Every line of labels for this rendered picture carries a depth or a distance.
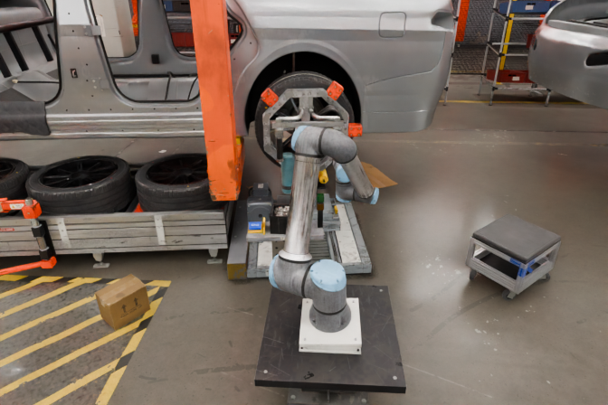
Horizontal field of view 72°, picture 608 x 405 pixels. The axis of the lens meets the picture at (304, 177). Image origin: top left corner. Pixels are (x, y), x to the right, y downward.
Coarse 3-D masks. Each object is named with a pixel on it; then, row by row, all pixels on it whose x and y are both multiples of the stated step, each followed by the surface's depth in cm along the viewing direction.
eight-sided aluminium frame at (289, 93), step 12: (288, 96) 257; (300, 96) 258; (312, 96) 258; (324, 96) 258; (276, 108) 260; (264, 120) 263; (264, 132) 266; (264, 144) 270; (276, 156) 278; (324, 168) 279
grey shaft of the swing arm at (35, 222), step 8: (24, 200) 251; (32, 200) 253; (32, 224) 263; (40, 224) 261; (40, 232) 260; (48, 232) 266; (40, 240) 263; (48, 240) 268; (40, 248) 266; (48, 248) 268; (40, 256) 267; (48, 256) 268; (56, 256) 274
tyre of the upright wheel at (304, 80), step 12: (300, 72) 275; (312, 72) 279; (276, 84) 268; (288, 84) 262; (300, 84) 263; (312, 84) 263; (324, 84) 264; (264, 108) 268; (348, 108) 272; (348, 120) 275
